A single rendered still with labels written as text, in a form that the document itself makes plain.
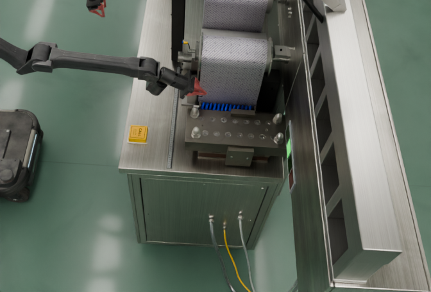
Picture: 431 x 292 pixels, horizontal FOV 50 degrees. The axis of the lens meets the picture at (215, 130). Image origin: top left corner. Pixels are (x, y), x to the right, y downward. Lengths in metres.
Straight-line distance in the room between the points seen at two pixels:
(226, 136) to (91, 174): 1.31
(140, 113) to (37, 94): 1.44
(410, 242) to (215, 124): 0.87
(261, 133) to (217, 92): 0.24
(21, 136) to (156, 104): 1.06
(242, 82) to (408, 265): 0.90
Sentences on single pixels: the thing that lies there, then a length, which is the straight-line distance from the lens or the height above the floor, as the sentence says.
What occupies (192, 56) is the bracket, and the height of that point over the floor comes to 1.20.
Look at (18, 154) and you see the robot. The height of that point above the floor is 0.24.
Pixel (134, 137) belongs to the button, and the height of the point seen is 0.92.
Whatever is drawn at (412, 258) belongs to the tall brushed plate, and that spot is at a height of 1.44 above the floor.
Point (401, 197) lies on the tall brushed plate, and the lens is 1.32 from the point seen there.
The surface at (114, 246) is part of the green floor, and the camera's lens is 2.68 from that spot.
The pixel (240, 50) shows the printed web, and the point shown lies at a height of 1.30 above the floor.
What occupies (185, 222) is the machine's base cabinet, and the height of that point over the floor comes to 0.41.
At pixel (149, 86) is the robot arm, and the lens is 1.79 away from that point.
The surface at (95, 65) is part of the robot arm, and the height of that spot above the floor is 1.24.
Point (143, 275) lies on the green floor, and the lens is 2.61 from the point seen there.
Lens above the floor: 2.49
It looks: 55 degrees down
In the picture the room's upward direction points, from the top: 8 degrees clockwise
